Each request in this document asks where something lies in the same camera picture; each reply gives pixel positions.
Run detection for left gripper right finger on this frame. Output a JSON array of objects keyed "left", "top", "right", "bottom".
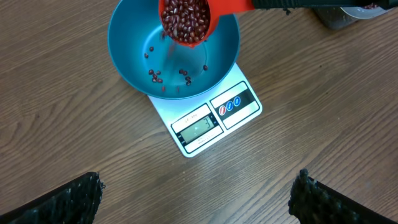
[{"left": 288, "top": 169, "right": 395, "bottom": 224}]

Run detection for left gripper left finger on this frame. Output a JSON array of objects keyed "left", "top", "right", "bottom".
[{"left": 1, "top": 172, "right": 105, "bottom": 224}]

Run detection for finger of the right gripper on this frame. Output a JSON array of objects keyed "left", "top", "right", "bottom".
[{"left": 252, "top": 0, "right": 397, "bottom": 9}]

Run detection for red measuring scoop blue handle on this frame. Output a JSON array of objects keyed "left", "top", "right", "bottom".
[{"left": 159, "top": 0, "right": 254, "bottom": 48}]

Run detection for blue bowl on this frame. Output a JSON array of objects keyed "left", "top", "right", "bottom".
[{"left": 108, "top": 0, "right": 240, "bottom": 100}]

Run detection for red beans in bowl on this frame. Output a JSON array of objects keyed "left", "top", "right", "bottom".
[{"left": 144, "top": 29, "right": 209, "bottom": 93}]

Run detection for white digital kitchen scale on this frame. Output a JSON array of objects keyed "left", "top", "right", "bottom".
[{"left": 149, "top": 64, "right": 262, "bottom": 158}]

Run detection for clear plastic container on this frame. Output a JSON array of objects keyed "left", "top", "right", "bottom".
[{"left": 313, "top": 4, "right": 391, "bottom": 30}]

